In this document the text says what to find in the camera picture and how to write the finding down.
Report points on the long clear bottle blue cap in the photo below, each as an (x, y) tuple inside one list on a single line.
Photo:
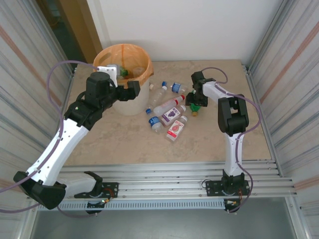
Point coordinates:
[(157, 95)]

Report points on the clear bottle red label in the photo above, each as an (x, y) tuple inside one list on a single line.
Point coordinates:
[(167, 105)]

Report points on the white bottle purple grape label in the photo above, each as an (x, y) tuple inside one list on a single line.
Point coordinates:
[(170, 114)]

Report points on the white bottle pink fruit label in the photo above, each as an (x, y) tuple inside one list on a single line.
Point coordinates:
[(175, 128)]

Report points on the clear bottle wide blue collar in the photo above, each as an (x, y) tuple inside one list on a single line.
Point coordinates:
[(153, 121)]

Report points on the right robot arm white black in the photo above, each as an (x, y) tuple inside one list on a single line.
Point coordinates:
[(234, 154)]

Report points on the cream plastic bin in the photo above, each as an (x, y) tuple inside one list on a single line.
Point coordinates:
[(142, 104)]

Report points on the white bin with orange bag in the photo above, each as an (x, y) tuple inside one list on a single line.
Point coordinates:
[(139, 57)]

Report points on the yellow power connector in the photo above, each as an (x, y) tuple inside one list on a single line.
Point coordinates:
[(106, 200), (233, 203)]

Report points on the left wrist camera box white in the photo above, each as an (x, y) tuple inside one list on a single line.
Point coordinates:
[(109, 71)]

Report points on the aluminium side rail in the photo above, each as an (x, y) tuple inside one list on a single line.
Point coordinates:
[(249, 77), (69, 89)]

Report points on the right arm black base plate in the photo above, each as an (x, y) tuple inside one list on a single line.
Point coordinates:
[(211, 187)]

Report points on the aluminium extrusion rail frame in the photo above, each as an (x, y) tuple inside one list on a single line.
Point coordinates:
[(162, 181)]

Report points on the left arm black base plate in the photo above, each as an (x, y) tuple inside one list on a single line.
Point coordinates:
[(113, 186)]

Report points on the brown wooden door frame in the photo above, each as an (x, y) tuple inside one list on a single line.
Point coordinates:
[(77, 12)]

